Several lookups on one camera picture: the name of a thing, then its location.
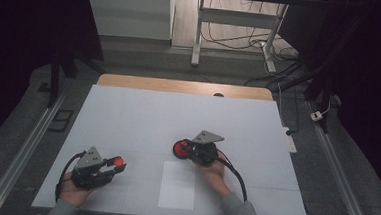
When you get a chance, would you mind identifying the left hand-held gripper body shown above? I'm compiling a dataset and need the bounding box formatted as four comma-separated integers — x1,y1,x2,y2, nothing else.
69,144,118,193

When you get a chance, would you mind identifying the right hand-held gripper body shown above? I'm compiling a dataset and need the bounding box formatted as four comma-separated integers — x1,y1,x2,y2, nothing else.
185,128,226,169

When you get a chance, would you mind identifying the round red ink pad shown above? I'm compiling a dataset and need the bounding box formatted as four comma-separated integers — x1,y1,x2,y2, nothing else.
171,139,195,162

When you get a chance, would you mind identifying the person's right hand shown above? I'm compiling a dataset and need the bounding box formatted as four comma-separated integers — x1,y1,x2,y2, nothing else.
190,150,234,200

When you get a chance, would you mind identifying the person's left hand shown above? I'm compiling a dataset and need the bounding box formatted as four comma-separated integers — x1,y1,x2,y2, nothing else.
57,171,104,210

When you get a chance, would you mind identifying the white paper sheet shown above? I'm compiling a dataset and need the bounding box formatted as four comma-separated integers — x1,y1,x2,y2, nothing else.
157,160,198,212

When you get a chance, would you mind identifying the large white table cover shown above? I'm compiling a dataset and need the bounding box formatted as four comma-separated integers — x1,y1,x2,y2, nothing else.
30,80,318,215

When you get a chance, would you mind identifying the white power strip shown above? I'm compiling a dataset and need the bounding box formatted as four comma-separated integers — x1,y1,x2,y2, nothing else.
280,125,299,155

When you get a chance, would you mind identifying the black metal stand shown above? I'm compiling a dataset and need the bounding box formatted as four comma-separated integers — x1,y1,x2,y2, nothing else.
270,9,364,137
45,43,109,112

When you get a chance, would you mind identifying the small white adapter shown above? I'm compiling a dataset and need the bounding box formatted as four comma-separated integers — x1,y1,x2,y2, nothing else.
309,110,325,123

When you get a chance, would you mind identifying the dark curtain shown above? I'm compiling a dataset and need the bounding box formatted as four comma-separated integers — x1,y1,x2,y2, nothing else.
0,0,109,165
316,0,381,202

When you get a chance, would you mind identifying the white cabinet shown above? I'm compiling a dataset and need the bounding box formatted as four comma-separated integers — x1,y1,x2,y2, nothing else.
83,0,176,41

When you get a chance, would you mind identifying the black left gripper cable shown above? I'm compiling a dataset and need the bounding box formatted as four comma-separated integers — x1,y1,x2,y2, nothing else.
53,147,88,205

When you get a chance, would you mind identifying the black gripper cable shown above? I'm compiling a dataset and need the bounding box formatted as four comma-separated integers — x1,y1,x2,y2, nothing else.
53,147,88,205
212,153,251,203

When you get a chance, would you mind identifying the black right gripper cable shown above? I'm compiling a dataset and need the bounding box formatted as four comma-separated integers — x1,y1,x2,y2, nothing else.
212,153,251,203

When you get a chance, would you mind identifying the black square floor frame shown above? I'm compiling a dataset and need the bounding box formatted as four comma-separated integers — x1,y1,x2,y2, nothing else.
47,108,75,134

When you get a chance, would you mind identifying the grey metal floor rail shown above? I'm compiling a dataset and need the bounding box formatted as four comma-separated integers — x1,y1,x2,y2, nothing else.
299,100,381,215
0,85,73,215

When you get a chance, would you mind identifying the bundle of floor cables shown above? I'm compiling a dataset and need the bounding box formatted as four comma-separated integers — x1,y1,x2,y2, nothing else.
197,0,308,91

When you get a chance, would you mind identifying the white desk frame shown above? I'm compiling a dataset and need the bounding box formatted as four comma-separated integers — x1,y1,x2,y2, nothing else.
189,0,290,75

